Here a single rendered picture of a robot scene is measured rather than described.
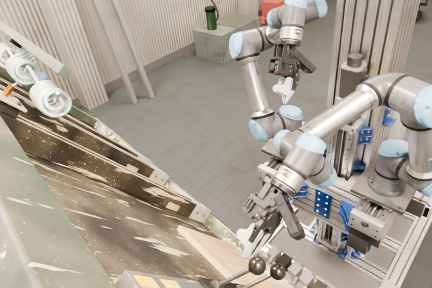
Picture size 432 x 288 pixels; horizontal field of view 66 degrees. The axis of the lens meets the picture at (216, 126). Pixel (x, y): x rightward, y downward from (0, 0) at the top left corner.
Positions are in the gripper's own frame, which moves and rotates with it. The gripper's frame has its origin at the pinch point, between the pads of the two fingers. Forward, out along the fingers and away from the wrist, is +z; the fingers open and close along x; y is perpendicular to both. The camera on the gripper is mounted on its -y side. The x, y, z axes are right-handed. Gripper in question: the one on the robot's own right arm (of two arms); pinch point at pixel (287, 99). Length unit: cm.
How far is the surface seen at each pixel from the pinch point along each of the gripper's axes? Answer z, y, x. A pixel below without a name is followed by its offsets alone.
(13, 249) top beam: 15, 74, 65
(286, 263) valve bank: 74, -25, -18
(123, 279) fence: 31, 60, 48
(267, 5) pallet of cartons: -163, -254, -470
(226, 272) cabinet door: 54, 23, 14
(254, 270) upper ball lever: 35, 33, 44
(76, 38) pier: -39, 70, -345
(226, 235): 65, 1, -31
